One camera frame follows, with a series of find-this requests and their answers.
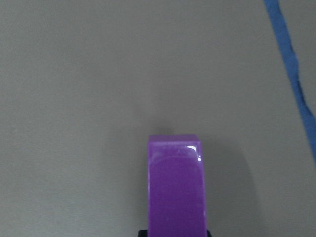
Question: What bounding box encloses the purple block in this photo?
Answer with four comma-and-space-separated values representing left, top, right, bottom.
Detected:
147, 135, 208, 237

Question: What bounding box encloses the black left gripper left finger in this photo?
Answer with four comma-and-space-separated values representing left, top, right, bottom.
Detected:
138, 230, 148, 237

